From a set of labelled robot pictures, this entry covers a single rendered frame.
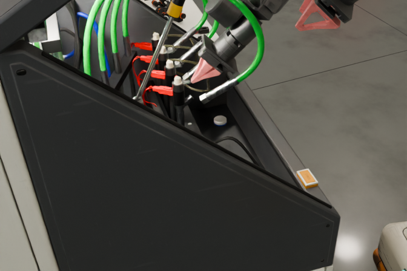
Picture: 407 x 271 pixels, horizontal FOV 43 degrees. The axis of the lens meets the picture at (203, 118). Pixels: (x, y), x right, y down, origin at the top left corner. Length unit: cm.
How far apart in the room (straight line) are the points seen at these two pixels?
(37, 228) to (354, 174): 202
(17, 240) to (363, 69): 295
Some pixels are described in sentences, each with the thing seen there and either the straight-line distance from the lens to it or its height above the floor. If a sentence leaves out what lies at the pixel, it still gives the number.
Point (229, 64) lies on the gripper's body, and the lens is 116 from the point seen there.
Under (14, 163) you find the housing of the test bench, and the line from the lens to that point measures 83.
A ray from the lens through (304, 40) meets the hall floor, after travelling 389.
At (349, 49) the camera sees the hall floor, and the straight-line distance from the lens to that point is 382.
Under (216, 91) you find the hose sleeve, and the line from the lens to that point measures 111.
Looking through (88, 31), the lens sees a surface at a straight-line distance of 109.
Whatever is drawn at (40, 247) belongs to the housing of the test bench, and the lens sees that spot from 96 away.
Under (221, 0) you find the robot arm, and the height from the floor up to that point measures 134.
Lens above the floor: 177
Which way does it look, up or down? 36 degrees down
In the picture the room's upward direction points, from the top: 2 degrees counter-clockwise
